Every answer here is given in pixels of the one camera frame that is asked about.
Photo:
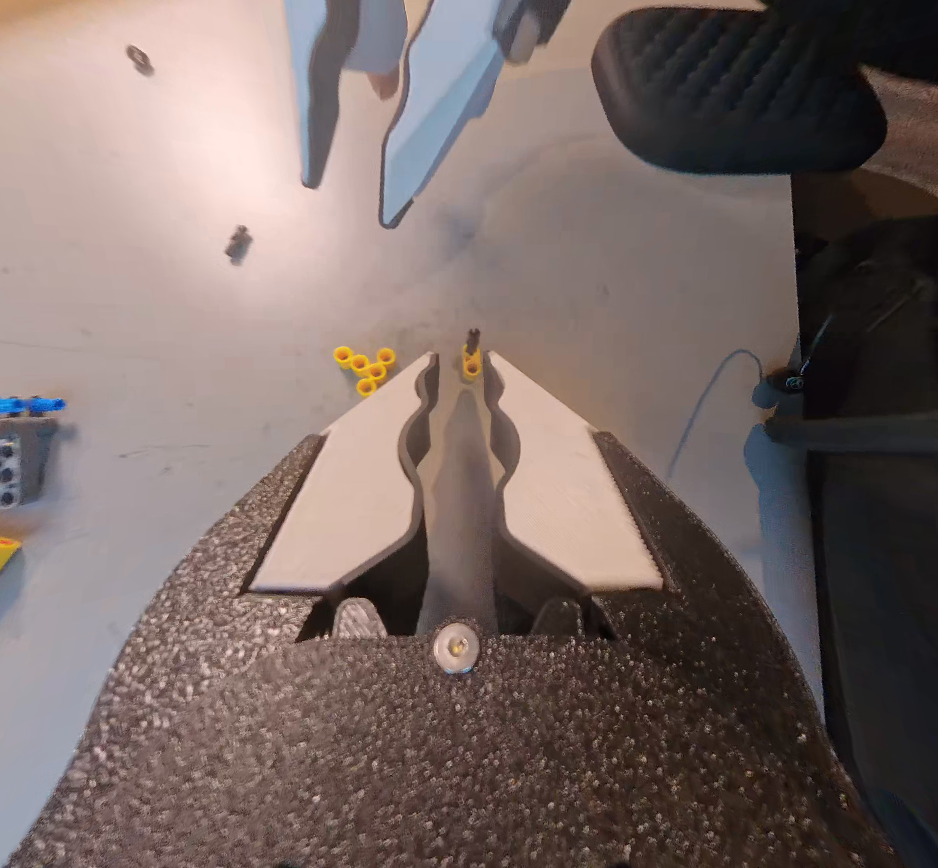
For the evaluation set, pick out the grey angled beam assembly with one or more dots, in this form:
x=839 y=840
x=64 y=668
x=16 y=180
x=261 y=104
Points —
x=29 y=457

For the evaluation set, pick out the person's torso black hoodie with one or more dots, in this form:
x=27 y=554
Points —
x=879 y=516

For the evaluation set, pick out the person's right hand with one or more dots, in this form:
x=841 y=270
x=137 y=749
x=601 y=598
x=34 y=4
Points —
x=382 y=85

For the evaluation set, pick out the small black connector piece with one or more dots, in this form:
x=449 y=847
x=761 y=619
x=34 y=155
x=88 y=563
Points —
x=139 y=60

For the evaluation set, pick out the yellow beam assembly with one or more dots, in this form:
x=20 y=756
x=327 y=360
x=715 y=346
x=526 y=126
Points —
x=7 y=553

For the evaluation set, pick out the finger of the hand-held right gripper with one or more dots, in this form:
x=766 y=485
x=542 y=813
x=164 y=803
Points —
x=304 y=3
x=454 y=61

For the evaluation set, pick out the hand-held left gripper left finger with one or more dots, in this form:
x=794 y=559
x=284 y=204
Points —
x=344 y=509

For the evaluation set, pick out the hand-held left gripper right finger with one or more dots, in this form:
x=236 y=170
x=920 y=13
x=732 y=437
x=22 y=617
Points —
x=579 y=509

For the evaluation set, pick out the small yellow two-hole beam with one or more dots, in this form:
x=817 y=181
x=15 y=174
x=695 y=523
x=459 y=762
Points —
x=473 y=367

